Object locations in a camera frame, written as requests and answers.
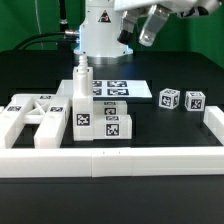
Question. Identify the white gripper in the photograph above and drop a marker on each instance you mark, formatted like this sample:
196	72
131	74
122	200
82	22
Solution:
157	13

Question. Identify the white chair seat part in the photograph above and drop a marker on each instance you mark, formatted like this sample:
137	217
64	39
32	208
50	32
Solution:
82	103

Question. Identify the small white part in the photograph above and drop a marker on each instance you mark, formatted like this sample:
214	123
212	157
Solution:
112	127

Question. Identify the white chair back frame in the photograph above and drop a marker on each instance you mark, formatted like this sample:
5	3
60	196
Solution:
49	112

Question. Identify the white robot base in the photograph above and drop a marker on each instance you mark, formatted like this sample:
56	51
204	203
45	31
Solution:
98	34

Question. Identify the black pole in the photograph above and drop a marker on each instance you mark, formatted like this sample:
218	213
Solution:
63	21

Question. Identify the white marker base plate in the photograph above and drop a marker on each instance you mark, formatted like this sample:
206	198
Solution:
121	89

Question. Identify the white fence wall right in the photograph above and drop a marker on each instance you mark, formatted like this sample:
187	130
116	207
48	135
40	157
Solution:
214	120

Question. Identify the white fence wall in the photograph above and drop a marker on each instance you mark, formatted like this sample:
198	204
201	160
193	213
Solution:
214	120
111	162

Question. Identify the white fence wall front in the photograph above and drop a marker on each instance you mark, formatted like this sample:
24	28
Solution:
111	162

